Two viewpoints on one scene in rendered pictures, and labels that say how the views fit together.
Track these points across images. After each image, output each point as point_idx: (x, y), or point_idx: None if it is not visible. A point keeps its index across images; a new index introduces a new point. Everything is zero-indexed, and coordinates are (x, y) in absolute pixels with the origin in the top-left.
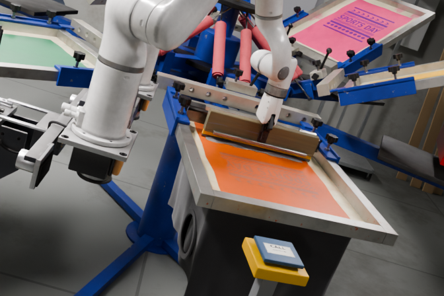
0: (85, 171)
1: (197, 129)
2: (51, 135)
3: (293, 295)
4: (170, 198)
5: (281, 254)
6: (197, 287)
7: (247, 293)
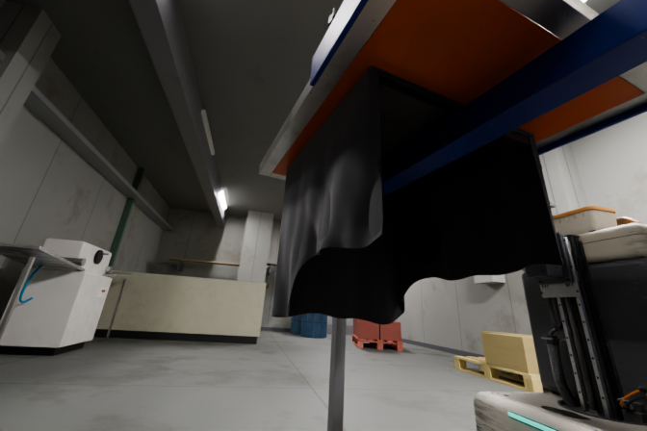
0: None
1: (528, 131)
2: None
3: (309, 263)
4: (555, 251)
5: None
6: (394, 280)
7: (352, 272)
